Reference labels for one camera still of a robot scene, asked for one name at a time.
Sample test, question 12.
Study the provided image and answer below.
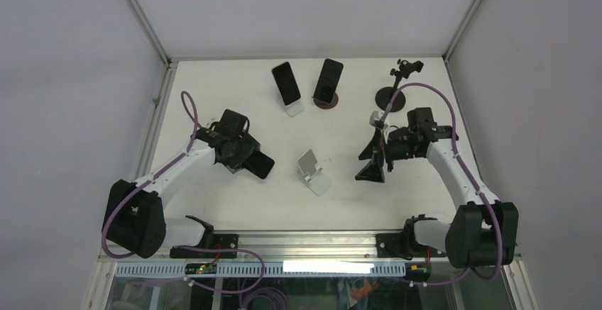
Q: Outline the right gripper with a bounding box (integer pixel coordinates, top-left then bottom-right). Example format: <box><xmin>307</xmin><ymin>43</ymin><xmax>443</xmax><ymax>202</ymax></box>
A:
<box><xmin>355</xmin><ymin>127</ymin><xmax>422</xmax><ymax>183</ymax></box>

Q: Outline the black phone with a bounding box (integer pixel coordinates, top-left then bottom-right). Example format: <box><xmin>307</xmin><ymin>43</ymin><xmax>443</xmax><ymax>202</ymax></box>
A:
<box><xmin>271</xmin><ymin>62</ymin><xmax>301</xmax><ymax>106</ymax></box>
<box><xmin>243</xmin><ymin>150</ymin><xmax>275</xmax><ymax>179</ymax></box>
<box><xmin>313</xmin><ymin>58</ymin><xmax>344</xmax><ymax>104</ymax></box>

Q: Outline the white folding phone stand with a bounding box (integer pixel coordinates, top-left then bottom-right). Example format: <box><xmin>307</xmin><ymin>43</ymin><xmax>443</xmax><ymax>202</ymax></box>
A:
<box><xmin>284</xmin><ymin>100</ymin><xmax>305</xmax><ymax>117</ymax></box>

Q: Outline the wooden base phone stand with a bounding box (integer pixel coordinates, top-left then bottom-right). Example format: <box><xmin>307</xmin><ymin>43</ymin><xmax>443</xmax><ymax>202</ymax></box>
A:
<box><xmin>313</xmin><ymin>92</ymin><xmax>339</xmax><ymax>110</ymax></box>

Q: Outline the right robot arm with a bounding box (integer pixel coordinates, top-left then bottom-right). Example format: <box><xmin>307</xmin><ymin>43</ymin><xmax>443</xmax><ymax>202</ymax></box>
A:
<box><xmin>355</xmin><ymin>108</ymin><xmax>519</xmax><ymax>269</ymax></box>

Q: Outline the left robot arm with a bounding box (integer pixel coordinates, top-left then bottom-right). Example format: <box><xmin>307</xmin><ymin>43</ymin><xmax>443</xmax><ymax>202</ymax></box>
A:
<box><xmin>102</xmin><ymin>109</ymin><xmax>275</xmax><ymax>259</ymax></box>

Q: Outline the black tall clamp stand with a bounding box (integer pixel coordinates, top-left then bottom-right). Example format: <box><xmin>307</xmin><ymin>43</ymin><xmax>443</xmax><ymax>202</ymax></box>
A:
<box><xmin>375</xmin><ymin>59</ymin><xmax>424</xmax><ymax>111</ymax></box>

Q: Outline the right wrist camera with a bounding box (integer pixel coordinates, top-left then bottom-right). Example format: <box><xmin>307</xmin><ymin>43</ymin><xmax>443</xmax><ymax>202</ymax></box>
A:
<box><xmin>368</xmin><ymin>111</ymin><xmax>388</xmax><ymax>130</ymax></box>

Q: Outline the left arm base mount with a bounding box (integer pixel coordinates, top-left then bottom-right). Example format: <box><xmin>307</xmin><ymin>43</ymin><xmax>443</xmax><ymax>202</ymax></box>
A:
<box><xmin>169</xmin><ymin>233</ymin><xmax>239</xmax><ymax>260</ymax></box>

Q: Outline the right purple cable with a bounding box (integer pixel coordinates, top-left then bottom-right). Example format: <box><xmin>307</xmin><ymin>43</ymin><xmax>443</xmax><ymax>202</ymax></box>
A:
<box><xmin>378</xmin><ymin>82</ymin><xmax>504</xmax><ymax>287</ymax></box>

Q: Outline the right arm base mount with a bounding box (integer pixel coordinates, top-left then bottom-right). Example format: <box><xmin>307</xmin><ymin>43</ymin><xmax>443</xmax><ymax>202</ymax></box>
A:
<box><xmin>375</xmin><ymin>232</ymin><xmax>446</xmax><ymax>260</ymax></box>

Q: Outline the aluminium frame rail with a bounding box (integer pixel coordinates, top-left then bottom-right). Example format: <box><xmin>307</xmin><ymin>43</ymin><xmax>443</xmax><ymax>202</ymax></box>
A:
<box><xmin>97</xmin><ymin>230</ymin><xmax>522</xmax><ymax>262</ymax></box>

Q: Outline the white slotted cable duct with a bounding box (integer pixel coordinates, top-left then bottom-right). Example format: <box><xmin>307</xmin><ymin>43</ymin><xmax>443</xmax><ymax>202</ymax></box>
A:
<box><xmin>116</xmin><ymin>260</ymin><xmax>406</xmax><ymax>279</ymax></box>

